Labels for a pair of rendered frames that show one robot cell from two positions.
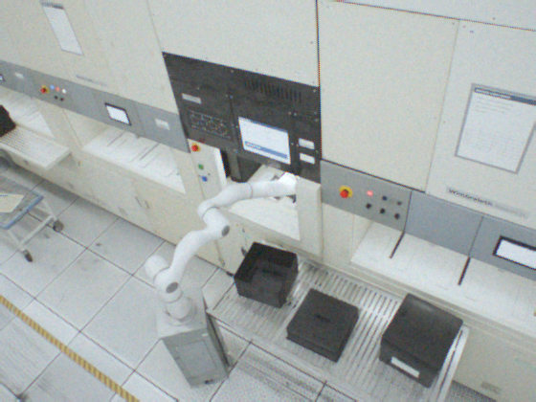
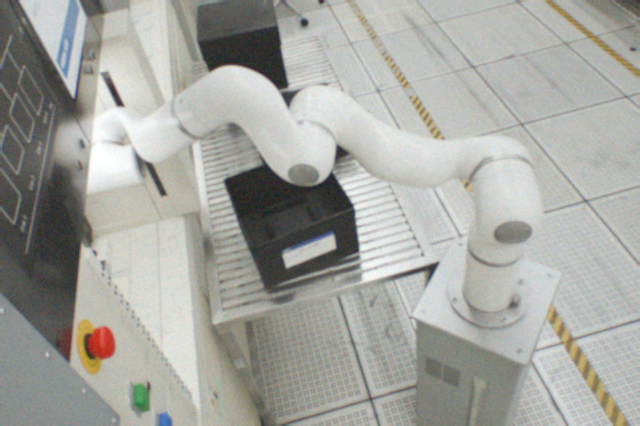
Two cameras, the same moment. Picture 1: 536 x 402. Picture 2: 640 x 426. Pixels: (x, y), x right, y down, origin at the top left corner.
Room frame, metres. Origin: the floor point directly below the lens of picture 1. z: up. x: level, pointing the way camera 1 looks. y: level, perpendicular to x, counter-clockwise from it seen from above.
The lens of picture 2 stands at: (2.12, 0.82, 1.90)
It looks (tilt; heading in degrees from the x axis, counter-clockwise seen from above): 46 degrees down; 226
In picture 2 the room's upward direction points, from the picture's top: 12 degrees counter-clockwise
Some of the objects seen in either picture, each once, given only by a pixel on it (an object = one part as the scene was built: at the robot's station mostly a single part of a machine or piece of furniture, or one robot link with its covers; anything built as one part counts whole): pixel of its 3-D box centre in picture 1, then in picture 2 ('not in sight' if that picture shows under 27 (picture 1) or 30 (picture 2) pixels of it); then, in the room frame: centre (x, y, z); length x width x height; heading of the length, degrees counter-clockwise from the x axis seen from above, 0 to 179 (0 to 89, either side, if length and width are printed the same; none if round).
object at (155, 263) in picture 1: (162, 277); (503, 219); (1.39, 0.59, 1.07); 0.19 x 0.12 x 0.24; 31
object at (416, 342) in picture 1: (418, 340); (243, 46); (0.90, -0.64, 0.89); 0.29 x 0.29 x 0.25; 46
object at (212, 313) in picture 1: (332, 350); (299, 215); (1.15, -0.27, 0.38); 1.30 x 0.60 x 0.76; 51
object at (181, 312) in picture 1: (175, 301); (491, 270); (1.36, 0.57, 0.85); 0.19 x 0.19 x 0.18
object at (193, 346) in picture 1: (194, 341); (475, 367); (1.36, 0.57, 0.38); 0.28 x 0.28 x 0.76; 6
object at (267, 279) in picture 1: (266, 274); (291, 214); (1.46, 0.05, 0.85); 0.28 x 0.28 x 0.17; 59
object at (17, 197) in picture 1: (4, 202); not in sight; (2.90, 2.26, 0.47); 0.31 x 0.23 x 0.02; 72
